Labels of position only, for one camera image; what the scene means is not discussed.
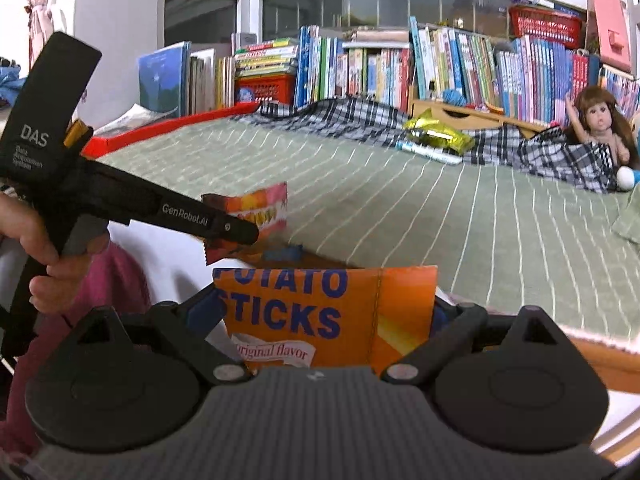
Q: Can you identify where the stack of flat books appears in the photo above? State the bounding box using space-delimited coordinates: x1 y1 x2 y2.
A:
234 37 299 78

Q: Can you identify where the newspaper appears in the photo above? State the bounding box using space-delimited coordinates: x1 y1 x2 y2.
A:
95 104 176 136

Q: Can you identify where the orange snack box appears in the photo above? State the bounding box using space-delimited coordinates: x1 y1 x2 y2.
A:
212 265 440 376

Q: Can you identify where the blue cloth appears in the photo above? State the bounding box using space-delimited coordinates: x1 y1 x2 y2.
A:
0 57 28 108

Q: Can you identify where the beige flat box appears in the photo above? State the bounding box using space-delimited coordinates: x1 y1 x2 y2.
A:
345 29 411 50

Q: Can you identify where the person's pink knit clothing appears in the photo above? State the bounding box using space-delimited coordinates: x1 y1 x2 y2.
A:
0 245 151 441

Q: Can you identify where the red bed rail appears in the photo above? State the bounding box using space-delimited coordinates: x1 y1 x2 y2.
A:
80 101 261 158

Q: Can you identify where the dark red snack wrapper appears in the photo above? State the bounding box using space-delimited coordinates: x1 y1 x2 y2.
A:
200 182 290 266

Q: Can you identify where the wooden desk organizer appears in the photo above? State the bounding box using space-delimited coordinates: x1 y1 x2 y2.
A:
410 100 546 138

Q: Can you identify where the pink box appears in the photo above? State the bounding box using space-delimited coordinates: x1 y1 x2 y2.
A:
586 0 633 73

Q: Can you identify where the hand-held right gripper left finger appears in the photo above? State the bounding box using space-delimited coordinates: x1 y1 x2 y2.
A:
52 285 253 386

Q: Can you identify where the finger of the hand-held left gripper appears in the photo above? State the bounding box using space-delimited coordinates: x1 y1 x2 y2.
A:
210 211 260 247

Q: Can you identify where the white blue printed packet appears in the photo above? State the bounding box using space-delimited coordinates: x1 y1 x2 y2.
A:
395 140 463 166

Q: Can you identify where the red basket with blue sticker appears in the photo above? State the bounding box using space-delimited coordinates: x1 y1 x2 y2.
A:
235 74 297 106

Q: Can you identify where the red plastic basket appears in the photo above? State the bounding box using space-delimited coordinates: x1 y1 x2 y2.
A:
509 4 585 51

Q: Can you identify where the row of large picture books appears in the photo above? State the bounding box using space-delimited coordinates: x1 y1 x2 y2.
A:
137 42 236 121

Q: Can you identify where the pink curtain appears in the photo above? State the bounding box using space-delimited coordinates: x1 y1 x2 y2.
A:
22 0 56 68

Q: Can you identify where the row of children's books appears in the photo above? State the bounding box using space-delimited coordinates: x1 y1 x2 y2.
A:
295 25 413 108

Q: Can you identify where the white plastic bag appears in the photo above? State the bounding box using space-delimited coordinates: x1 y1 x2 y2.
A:
107 220 226 311

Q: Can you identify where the person's left hand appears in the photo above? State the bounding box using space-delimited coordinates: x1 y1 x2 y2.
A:
0 192 111 313

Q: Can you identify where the row of tall colourful books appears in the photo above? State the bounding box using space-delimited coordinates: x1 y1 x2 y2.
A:
410 15 601 126

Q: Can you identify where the blue cat plush toy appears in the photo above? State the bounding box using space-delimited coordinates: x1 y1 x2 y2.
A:
616 165 640 191

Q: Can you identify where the brown haired doll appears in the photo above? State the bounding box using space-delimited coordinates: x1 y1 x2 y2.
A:
565 85 640 166

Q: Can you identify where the black white plaid blanket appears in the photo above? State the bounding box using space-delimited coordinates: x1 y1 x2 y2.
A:
232 97 621 193

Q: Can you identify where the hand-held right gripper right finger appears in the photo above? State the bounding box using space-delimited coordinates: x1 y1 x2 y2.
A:
380 287 581 386

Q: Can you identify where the gold foil bag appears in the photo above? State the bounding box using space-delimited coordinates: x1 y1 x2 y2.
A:
405 110 476 153

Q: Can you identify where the row of thin magazines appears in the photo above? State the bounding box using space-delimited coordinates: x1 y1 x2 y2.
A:
597 65 640 116

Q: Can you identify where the wooden bed frame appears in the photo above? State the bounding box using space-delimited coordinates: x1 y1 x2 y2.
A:
565 330 640 396

